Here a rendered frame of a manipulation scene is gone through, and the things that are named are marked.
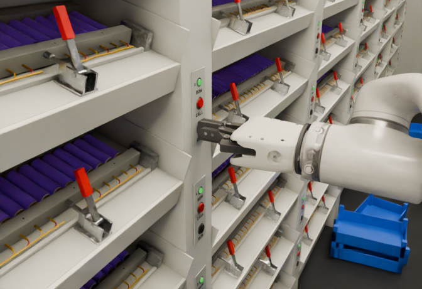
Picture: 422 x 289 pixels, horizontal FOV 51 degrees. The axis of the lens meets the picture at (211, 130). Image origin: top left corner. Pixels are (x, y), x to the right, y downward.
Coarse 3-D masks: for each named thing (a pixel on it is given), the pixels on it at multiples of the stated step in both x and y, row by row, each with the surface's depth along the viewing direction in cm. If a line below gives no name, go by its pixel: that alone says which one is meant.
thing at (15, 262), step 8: (136, 176) 66; (144, 176) 68; (128, 184) 64; (112, 192) 62; (120, 192) 63; (104, 200) 60; (72, 224) 55; (56, 232) 53; (64, 232) 54; (48, 240) 52; (32, 248) 50; (40, 248) 51; (24, 256) 49; (8, 264) 48; (16, 264) 48; (0, 272) 46
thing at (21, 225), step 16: (112, 160) 65; (128, 160) 66; (96, 176) 61; (112, 176) 64; (128, 176) 65; (64, 192) 57; (80, 192) 58; (32, 208) 53; (48, 208) 54; (64, 208) 57; (16, 224) 50; (32, 224) 52; (0, 240) 48; (16, 240) 51
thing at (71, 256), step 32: (96, 128) 75; (128, 128) 71; (160, 160) 70; (96, 192) 62; (128, 192) 64; (160, 192) 66; (64, 224) 55; (128, 224) 58; (0, 256) 49; (32, 256) 50; (64, 256) 51; (96, 256) 53; (0, 288) 46; (32, 288) 47; (64, 288) 50
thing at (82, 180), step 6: (78, 168) 53; (78, 174) 53; (84, 174) 53; (78, 180) 53; (84, 180) 53; (78, 186) 53; (84, 186) 53; (84, 192) 53; (90, 192) 54; (90, 198) 54; (90, 204) 54; (90, 210) 54; (96, 210) 55; (90, 216) 55; (96, 216) 54
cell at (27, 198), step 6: (0, 180) 56; (6, 180) 56; (0, 186) 55; (6, 186) 55; (12, 186) 56; (6, 192) 55; (12, 192) 55; (18, 192) 55; (24, 192) 56; (12, 198) 55; (18, 198) 55; (24, 198) 55; (30, 198) 55; (24, 204) 54; (30, 204) 54
